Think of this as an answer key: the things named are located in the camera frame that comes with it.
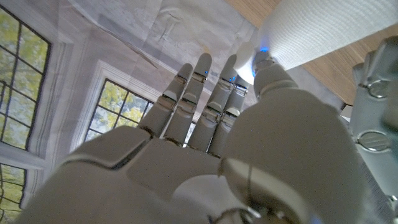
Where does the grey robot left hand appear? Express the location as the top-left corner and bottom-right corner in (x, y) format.
(349, 35), (398, 215)

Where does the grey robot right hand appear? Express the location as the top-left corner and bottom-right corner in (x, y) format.
(12, 51), (386, 224)

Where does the white gauze bandage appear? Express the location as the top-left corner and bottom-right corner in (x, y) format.
(233, 0), (398, 85)

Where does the printed window backdrop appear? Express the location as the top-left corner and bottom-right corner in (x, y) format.
(0, 0), (346, 224)

